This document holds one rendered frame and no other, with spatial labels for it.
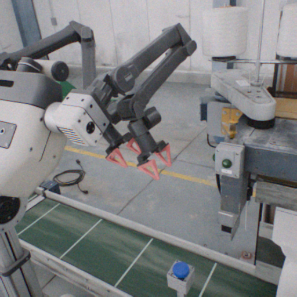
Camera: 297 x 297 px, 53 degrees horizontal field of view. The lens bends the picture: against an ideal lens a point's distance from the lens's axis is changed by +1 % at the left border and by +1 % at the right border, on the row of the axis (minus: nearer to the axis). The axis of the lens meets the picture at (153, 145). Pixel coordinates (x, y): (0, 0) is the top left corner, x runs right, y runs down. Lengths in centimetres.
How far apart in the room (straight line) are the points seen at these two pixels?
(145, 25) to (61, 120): 636
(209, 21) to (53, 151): 69
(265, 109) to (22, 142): 73
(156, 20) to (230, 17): 585
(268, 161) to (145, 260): 113
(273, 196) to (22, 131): 87
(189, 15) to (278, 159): 581
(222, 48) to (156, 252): 124
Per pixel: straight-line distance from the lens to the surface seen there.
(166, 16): 682
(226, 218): 107
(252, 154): 93
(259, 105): 99
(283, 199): 117
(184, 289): 118
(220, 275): 178
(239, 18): 115
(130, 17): 730
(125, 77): 91
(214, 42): 114
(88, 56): 130
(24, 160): 92
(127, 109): 94
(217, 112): 134
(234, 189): 100
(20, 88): 98
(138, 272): 180
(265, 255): 168
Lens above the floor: 174
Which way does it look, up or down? 26 degrees down
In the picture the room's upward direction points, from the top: 5 degrees counter-clockwise
